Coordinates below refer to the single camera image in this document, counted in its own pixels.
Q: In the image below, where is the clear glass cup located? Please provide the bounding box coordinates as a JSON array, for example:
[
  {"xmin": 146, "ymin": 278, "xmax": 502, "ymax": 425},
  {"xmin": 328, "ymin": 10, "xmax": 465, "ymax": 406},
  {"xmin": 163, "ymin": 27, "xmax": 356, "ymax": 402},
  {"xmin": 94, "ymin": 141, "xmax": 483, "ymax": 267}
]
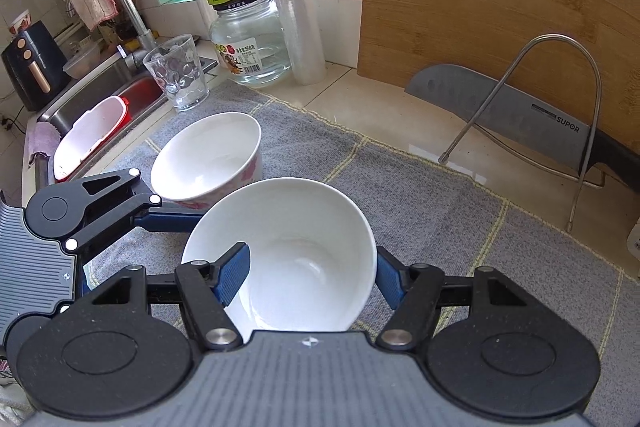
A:
[{"xmin": 143, "ymin": 34, "xmax": 211, "ymax": 112}]

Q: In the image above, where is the grey checked cloth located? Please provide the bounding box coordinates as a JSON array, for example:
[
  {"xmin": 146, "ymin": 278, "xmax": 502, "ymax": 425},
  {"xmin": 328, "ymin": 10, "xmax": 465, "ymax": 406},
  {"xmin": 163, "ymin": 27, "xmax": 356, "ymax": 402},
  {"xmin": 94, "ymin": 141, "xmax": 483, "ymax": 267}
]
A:
[{"xmin": 75, "ymin": 79, "xmax": 640, "ymax": 388}]

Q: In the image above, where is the pink cloth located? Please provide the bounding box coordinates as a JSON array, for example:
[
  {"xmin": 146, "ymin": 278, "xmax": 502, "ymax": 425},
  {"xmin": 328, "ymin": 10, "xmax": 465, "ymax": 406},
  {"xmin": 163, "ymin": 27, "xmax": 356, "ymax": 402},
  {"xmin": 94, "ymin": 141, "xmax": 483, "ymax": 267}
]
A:
[{"xmin": 25, "ymin": 122, "xmax": 61, "ymax": 158}]

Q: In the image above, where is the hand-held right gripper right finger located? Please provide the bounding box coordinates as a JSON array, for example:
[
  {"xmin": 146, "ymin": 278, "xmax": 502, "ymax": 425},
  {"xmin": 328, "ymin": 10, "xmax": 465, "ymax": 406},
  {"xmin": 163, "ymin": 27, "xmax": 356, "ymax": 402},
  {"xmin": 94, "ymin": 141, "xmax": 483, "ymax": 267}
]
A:
[{"xmin": 375, "ymin": 247, "xmax": 526, "ymax": 351}]

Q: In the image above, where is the clear plastic container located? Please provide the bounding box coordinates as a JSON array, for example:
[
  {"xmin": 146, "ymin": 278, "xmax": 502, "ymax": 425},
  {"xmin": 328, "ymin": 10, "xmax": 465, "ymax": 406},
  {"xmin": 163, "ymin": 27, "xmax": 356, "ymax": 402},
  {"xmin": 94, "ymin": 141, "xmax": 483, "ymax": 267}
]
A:
[{"xmin": 62, "ymin": 42, "xmax": 103, "ymax": 80}]

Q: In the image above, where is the white bowl pink flower print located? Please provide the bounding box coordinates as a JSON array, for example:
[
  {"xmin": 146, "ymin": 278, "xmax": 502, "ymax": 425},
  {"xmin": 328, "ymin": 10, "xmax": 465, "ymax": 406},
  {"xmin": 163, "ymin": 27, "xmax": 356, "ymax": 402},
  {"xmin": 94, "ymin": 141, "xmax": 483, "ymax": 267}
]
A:
[
  {"xmin": 150, "ymin": 112, "xmax": 262, "ymax": 210},
  {"xmin": 181, "ymin": 178, "xmax": 377, "ymax": 333}
]

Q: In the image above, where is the metal faucet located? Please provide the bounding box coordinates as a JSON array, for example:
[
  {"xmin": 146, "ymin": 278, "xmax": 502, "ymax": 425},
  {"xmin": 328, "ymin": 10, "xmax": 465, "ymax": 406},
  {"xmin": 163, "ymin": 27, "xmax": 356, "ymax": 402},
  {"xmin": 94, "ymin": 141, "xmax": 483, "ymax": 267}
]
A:
[{"xmin": 97, "ymin": 0, "xmax": 161, "ymax": 70}]

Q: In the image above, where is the glass jar green lid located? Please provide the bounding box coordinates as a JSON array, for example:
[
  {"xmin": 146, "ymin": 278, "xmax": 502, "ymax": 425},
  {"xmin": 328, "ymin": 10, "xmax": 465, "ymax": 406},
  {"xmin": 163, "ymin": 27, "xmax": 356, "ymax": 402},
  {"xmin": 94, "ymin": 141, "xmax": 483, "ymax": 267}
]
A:
[{"xmin": 205, "ymin": 0, "xmax": 293, "ymax": 86}]

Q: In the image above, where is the steel sink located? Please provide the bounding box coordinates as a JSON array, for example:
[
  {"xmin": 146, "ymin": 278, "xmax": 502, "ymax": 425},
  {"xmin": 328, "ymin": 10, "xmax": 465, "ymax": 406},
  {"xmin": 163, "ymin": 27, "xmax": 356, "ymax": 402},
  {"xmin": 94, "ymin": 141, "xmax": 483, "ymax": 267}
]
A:
[{"xmin": 37, "ymin": 52, "xmax": 168, "ymax": 148}]

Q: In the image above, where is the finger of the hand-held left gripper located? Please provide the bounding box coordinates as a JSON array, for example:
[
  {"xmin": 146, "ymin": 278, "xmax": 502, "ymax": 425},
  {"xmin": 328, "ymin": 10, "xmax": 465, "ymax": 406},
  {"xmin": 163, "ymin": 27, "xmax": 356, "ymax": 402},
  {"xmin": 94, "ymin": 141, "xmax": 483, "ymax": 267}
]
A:
[
  {"xmin": 64, "ymin": 167, "xmax": 207, "ymax": 254},
  {"xmin": 59, "ymin": 251, "xmax": 95, "ymax": 315}
]

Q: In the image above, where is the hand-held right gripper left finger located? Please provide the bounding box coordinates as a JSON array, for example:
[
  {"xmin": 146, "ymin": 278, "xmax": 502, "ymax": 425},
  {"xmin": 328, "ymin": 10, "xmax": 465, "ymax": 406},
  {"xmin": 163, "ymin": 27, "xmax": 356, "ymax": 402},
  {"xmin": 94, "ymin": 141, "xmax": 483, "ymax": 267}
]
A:
[{"xmin": 90, "ymin": 242, "xmax": 251, "ymax": 350}]

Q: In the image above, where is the white red basin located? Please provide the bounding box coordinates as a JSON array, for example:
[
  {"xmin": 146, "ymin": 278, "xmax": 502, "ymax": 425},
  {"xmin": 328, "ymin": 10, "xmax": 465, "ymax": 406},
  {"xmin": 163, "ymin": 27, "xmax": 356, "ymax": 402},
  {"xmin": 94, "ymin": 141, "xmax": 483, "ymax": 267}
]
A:
[{"xmin": 52, "ymin": 96, "xmax": 132, "ymax": 182}]

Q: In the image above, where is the black air fryer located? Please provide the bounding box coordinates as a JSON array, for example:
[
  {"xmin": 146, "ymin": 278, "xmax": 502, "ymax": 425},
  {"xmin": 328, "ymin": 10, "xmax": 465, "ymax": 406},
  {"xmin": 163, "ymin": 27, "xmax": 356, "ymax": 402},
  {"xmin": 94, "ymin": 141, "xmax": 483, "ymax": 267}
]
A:
[{"xmin": 0, "ymin": 21, "xmax": 68, "ymax": 112}]

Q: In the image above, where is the white blue plastic bag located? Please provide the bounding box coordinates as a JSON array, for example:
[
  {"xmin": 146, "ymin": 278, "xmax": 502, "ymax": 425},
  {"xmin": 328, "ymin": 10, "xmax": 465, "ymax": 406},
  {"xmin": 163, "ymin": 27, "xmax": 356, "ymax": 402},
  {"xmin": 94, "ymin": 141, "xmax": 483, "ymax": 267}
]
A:
[{"xmin": 626, "ymin": 217, "xmax": 640, "ymax": 268}]

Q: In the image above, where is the metal wire rack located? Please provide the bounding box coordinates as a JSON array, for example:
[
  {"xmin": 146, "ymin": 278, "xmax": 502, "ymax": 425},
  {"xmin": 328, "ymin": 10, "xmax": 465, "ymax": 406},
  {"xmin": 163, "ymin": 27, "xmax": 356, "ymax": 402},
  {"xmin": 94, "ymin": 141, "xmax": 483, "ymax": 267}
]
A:
[{"xmin": 439, "ymin": 34, "xmax": 606, "ymax": 232}]

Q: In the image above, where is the steel kitchen knife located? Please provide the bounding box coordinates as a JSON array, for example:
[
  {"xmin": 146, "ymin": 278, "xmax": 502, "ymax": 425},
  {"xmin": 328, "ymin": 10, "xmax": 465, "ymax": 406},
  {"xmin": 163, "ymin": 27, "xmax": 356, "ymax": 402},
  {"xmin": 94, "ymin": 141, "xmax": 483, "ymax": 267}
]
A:
[{"xmin": 404, "ymin": 64, "xmax": 640, "ymax": 202}]

